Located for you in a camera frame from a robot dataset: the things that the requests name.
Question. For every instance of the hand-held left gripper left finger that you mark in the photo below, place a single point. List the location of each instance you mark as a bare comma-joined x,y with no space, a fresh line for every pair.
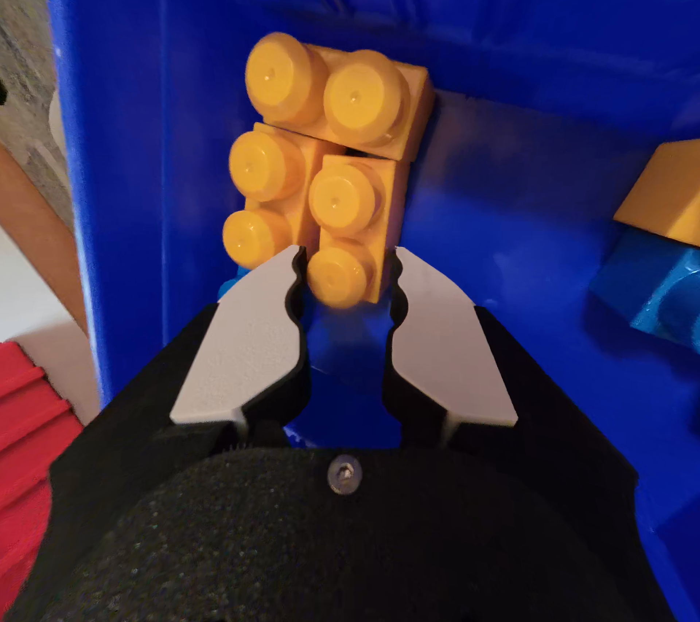
240,354

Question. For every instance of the red storage bin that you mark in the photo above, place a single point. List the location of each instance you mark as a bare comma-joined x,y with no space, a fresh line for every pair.
27,441

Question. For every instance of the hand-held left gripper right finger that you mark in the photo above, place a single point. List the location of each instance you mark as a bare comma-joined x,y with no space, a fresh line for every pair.
448,359

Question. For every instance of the blue storage bin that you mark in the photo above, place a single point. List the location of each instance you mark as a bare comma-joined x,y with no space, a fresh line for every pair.
519,58

